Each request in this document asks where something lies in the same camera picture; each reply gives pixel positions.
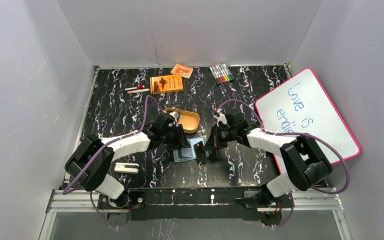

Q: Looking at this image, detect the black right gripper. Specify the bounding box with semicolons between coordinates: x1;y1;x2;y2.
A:
203;123;237;151

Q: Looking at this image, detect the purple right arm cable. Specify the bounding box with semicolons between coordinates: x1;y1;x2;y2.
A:
216;99;351;195

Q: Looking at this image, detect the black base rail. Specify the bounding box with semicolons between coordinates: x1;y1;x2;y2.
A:
97;186;292;225

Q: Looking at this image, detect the orange oval tray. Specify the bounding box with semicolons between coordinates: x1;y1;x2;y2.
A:
163;107;200;134

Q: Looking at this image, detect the white marker pen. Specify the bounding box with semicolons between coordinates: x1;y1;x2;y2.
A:
127;88;150;94

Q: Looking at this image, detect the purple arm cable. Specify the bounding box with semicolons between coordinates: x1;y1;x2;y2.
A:
62;95;165;229
216;99;351;195

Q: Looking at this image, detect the pink framed whiteboard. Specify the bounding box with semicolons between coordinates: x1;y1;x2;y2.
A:
255;68;361;160

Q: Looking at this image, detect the white clip block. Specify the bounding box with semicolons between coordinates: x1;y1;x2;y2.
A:
114;162;140;174

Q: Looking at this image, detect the red capped marker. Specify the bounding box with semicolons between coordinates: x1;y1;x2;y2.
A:
124;85;145;91

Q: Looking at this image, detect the coloured marker pack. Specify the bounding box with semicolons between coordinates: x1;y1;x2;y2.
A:
209;62;235;85

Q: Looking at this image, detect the mint green card holder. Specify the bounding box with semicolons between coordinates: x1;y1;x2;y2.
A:
173;137;205;163

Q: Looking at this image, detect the orange book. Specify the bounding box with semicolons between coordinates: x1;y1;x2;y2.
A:
150;74;184;95

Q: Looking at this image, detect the small orange card box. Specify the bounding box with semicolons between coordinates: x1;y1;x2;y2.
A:
170;63;194;79

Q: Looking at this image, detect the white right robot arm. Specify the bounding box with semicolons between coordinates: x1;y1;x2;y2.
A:
203;109;333;207

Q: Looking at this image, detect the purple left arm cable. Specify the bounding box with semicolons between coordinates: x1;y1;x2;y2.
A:
62;95;165;229

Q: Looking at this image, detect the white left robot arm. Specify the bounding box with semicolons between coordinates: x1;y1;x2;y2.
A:
64;111;190;208

